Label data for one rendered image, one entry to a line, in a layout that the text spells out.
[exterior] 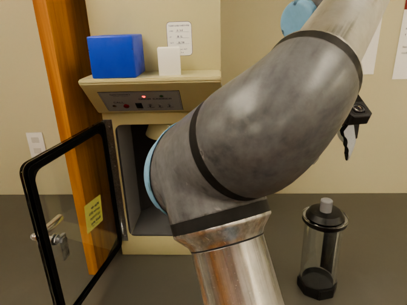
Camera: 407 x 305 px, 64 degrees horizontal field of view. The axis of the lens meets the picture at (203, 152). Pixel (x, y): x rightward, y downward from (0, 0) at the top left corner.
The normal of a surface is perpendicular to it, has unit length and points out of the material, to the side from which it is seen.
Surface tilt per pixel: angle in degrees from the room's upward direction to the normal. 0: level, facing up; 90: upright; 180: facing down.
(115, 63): 90
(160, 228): 0
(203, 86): 135
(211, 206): 60
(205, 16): 90
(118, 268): 0
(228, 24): 90
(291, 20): 90
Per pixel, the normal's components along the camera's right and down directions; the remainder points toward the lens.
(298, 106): 0.11, -0.03
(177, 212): -0.70, 0.04
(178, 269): -0.03, -0.93
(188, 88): -0.01, 0.92
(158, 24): -0.05, 0.36
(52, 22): 1.00, -0.01
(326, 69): 0.27, -0.27
